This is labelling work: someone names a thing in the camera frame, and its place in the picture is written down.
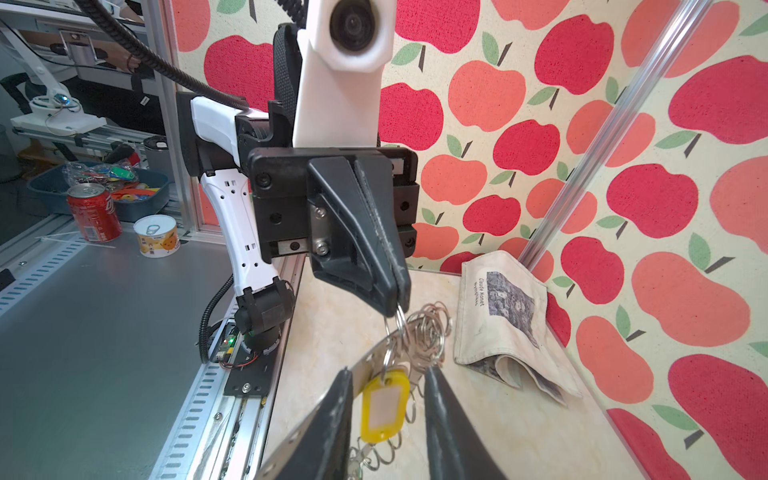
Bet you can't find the small food can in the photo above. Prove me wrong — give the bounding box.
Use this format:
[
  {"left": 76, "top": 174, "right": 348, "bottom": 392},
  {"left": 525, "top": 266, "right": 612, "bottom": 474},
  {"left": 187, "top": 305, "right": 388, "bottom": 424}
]
[{"left": 133, "top": 214, "right": 181, "bottom": 258}]

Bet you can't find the black corrugated cable conduit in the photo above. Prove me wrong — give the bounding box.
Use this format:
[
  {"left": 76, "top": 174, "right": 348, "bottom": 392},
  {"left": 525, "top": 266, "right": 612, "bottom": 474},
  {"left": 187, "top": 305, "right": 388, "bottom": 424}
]
[{"left": 71, "top": 0, "right": 310, "bottom": 364}]

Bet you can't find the blue tray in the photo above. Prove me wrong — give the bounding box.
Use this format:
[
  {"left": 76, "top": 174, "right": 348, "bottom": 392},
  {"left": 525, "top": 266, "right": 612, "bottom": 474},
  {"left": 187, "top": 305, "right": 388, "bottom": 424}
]
[{"left": 26, "top": 161, "right": 171, "bottom": 223}]

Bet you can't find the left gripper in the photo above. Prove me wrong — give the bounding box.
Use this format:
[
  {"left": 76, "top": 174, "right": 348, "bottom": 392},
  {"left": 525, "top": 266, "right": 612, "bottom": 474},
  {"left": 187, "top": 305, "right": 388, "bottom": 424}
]
[{"left": 247, "top": 147, "right": 419, "bottom": 317}]

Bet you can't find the yellow tag key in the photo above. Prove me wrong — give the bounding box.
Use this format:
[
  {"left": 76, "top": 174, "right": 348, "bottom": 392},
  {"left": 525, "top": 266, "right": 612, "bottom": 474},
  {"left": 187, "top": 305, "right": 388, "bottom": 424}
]
[{"left": 360, "top": 368, "right": 410, "bottom": 444}]

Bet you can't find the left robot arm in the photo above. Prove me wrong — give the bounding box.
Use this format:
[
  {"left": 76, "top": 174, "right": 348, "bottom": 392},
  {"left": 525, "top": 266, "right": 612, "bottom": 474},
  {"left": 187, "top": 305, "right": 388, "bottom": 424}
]
[{"left": 178, "top": 13, "right": 419, "bottom": 350}]

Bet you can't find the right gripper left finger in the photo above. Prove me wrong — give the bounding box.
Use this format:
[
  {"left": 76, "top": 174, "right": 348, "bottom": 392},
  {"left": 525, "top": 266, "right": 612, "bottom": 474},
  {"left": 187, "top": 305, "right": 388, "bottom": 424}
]
[{"left": 256, "top": 369, "right": 354, "bottom": 479}]

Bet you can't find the printed canvas tote bag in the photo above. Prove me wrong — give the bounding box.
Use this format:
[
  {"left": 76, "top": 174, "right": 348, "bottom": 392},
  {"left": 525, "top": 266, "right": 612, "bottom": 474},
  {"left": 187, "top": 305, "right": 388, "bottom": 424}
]
[{"left": 453, "top": 250, "right": 582, "bottom": 405}]

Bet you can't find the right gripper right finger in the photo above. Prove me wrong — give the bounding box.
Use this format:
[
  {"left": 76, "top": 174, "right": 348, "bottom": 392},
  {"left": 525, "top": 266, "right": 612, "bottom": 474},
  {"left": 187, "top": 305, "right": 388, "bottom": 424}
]
[{"left": 424, "top": 367, "right": 506, "bottom": 479}]

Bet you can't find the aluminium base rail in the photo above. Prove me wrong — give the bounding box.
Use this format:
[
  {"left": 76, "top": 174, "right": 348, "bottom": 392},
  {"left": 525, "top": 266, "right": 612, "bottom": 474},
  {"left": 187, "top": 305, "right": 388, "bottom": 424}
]
[{"left": 146, "top": 254, "right": 307, "bottom": 480}]

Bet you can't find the red soda can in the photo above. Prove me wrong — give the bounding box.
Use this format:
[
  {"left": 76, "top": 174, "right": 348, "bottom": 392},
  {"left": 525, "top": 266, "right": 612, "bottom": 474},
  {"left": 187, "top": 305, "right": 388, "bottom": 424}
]
[{"left": 67, "top": 183, "right": 122, "bottom": 243}]

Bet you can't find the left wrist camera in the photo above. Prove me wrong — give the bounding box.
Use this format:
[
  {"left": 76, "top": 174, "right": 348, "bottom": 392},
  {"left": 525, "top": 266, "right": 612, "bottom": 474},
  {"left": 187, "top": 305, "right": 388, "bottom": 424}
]
[{"left": 292, "top": 1, "right": 397, "bottom": 148}]

